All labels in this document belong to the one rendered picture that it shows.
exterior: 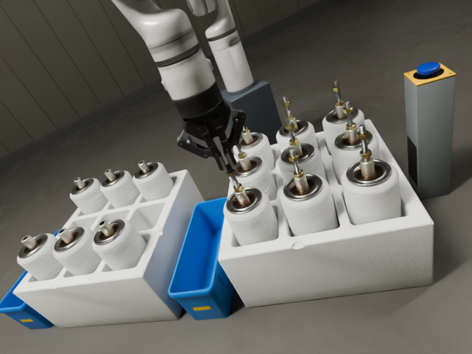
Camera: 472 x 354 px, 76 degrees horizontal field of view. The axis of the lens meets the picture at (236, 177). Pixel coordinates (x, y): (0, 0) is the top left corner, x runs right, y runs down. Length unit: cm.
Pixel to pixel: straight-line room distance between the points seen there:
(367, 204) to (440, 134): 29
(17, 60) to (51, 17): 40
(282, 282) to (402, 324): 23
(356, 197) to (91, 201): 76
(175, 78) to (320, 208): 33
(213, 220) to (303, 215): 41
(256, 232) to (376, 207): 22
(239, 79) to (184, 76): 53
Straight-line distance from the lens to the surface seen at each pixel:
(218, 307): 73
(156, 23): 45
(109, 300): 84
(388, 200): 58
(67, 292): 87
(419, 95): 73
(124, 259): 74
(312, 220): 58
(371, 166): 57
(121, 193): 95
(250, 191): 62
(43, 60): 282
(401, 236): 60
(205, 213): 91
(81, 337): 99
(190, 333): 79
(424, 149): 80
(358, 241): 59
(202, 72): 46
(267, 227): 61
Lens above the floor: 62
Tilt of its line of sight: 33 degrees down
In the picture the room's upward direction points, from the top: 24 degrees counter-clockwise
